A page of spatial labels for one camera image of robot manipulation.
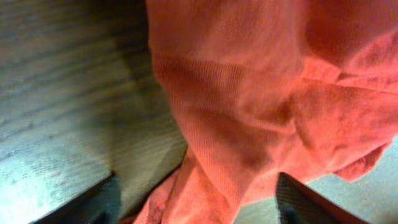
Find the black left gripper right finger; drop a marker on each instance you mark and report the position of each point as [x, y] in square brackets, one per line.
[299, 204]

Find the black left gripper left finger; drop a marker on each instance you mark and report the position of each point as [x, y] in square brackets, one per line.
[99, 204]

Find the orange t-shirt with white print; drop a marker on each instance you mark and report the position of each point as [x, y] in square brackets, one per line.
[308, 88]

